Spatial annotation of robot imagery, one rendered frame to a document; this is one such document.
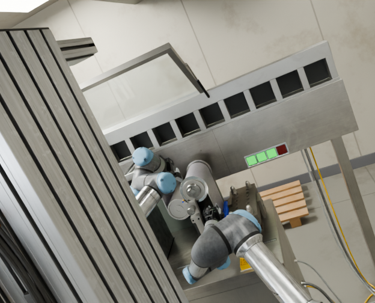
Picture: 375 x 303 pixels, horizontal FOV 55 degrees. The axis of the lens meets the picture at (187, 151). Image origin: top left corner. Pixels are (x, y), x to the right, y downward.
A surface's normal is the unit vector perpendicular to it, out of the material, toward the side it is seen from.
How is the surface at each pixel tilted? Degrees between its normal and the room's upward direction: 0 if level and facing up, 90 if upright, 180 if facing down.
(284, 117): 90
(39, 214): 90
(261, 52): 90
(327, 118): 90
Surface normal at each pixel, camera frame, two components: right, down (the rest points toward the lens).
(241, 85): -0.14, 0.31
